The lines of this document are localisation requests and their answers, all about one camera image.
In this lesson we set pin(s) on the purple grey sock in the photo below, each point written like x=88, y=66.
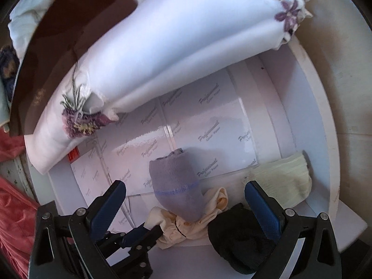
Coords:
x=174, y=186

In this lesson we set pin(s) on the navy lace underwear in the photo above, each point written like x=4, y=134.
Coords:
x=7, y=66

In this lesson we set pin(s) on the beige sheer stocking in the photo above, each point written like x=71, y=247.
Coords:
x=174, y=232

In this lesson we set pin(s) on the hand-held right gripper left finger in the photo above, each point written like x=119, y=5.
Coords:
x=107, y=209

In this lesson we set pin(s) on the white soft garment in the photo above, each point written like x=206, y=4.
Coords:
x=23, y=26

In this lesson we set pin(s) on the brown gold lined tin box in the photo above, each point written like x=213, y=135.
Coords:
x=58, y=49

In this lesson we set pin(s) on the black sock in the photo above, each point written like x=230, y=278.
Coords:
x=238, y=244

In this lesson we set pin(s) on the floral patterned mattress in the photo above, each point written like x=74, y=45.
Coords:
x=11, y=174

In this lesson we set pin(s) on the red packet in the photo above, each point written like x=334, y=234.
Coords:
x=74, y=155

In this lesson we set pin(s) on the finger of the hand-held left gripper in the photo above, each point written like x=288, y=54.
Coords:
x=133, y=234
x=136, y=250

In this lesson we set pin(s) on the red plush blanket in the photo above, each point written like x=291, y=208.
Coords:
x=14, y=223

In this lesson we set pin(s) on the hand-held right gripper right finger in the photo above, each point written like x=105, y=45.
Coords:
x=263, y=212

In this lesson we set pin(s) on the white floral embroidered cloth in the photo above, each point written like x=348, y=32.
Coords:
x=189, y=49

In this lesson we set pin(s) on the white printed lining paper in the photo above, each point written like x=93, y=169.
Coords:
x=203, y=116
x=130, y=157

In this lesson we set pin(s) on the cream ribbed sock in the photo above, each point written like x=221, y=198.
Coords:
x=282, y=180

